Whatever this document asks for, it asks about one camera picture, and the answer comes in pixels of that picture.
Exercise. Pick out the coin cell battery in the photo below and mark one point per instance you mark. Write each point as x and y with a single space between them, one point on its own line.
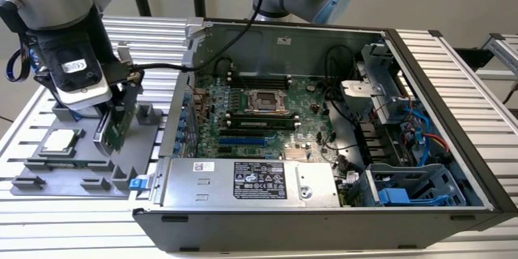
310 87

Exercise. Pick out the green graphics card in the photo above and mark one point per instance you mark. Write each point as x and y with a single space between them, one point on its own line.
118 131

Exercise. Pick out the green motherboard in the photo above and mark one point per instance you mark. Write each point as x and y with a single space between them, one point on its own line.
308 119

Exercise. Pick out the black RAM slot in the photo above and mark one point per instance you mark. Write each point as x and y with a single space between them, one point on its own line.
264 115

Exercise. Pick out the aluminium side table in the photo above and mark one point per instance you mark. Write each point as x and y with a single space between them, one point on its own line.
504 45

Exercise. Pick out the black open PC case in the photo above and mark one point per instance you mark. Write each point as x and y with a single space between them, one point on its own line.
284 231

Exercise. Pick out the black table bracket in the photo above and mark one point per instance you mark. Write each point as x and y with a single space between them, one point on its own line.
476 57

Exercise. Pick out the black RAM stick with label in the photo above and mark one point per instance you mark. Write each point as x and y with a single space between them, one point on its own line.
260 124

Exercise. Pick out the long black expansion slot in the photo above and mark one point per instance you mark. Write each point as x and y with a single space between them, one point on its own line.
244 133

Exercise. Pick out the silver CPU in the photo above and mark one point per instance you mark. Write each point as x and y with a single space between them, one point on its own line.
61 140

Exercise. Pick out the blue plastic drive tray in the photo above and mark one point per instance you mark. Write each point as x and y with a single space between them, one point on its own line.
395 196

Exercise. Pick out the CPU socket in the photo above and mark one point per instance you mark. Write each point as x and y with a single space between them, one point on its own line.
265 101

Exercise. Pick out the green RAM stick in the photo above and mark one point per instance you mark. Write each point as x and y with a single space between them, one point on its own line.
67 164

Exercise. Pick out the grey power supply unit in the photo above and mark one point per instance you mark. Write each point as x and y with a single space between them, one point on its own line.
218 186

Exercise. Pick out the blue case latch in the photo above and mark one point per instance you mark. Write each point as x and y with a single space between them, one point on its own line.
137 184

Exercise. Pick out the silver metal drive cage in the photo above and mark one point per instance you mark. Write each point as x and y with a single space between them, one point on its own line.
360 89

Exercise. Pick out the silver chipset heatsink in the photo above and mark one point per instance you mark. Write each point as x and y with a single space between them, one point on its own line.
297 153

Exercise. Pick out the grey disk bay cage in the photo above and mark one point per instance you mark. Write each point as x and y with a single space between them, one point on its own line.
364 189

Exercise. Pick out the blue expansion slot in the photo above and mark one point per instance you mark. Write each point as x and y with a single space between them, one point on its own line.
244 142

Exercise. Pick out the grey parts rack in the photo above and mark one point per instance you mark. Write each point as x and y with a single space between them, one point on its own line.
65 181

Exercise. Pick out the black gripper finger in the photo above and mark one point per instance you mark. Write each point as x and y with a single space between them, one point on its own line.
126 98

